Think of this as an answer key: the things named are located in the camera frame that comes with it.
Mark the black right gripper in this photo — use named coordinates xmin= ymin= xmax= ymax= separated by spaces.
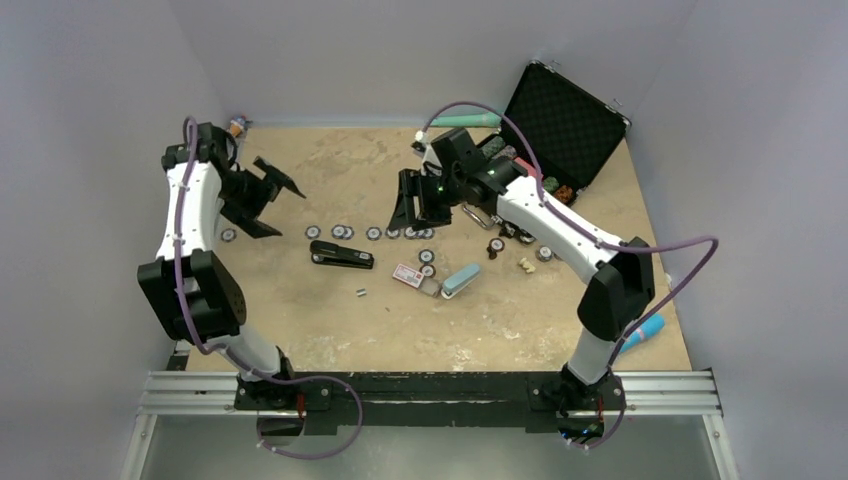
xmin=389 ymin=168 xmax=465 ymax=232

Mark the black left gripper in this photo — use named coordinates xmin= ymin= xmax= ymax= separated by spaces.
xmin=218 ymin=158 xmax=303 ymax=237

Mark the black stapler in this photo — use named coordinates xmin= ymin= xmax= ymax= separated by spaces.
xmin=309 ymin=240 xmax=375 ymax=270

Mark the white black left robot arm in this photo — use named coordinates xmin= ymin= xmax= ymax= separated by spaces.
xmin=137 ymin=116 xmax=301 ymax=409

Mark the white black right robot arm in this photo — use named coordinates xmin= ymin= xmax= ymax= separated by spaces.
xmin=388 ymin=128 xmax=655 ymax=407

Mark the light blue stapler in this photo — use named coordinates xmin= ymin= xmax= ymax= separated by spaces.
xmin=441 ymin=263 xmax=481 ymax=300

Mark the poker chip row right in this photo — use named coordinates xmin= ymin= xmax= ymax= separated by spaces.
xmin=304 ymin=224 xmax=435 ymax=241

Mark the poker chip above box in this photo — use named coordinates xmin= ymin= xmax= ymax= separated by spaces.
xmin=418 ymin=249 xmax=435 ymax=264

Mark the poker chip far left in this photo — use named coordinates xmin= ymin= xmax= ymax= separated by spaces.
xmin=220 ymin=228 xmax=237 ymax=243

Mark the poker chip near box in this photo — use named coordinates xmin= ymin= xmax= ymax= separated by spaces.
xmin=419 ymin=264 xmax=436 ymax=278

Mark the cream chess piece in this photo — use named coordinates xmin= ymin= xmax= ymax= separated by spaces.
xmin=518 ymin=258 xmax=536 ymax=274

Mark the mint green tube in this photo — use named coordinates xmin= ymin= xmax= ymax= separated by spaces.
xmin=431 ymin=111 xmax=501 ymax=128

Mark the black poker chip case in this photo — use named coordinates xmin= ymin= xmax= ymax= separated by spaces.
xmin=505 ymin=60 xmax=631 ymax=207

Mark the blue pen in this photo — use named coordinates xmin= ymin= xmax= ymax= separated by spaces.
xmin=620 ymin=313 xmax=665 ymax=353

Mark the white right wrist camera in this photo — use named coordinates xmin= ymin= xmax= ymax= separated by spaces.
xmin=411 ymin=130 xmax=442 ymax=176

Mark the aluminium frame rail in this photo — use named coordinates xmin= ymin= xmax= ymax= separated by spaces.
xmin=122 ymin=139 xmax=740 ymax=480

